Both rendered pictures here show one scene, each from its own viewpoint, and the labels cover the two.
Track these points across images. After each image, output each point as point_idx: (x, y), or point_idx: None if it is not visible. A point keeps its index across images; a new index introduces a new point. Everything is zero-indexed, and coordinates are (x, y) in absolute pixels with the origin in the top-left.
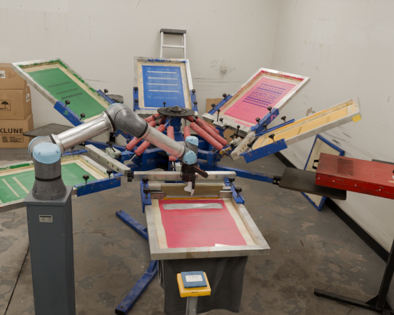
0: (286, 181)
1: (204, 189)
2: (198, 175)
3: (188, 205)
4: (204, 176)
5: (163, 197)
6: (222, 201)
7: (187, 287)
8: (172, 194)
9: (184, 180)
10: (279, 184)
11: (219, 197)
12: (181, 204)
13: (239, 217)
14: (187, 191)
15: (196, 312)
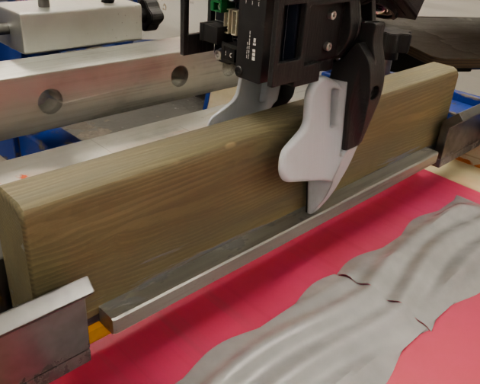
0: (431, 46)
1: (379, 124)
2: (190, 62)
3: (371, 324)
4: (411, 1)
5: (83, 350)
6: (446, 183)
7: None
8: (168, 264)
9: (296, 62)
10: (433, 56)
11: (443, 158)
12: (294, 329)
13: None
14: (281, 184)
15: None
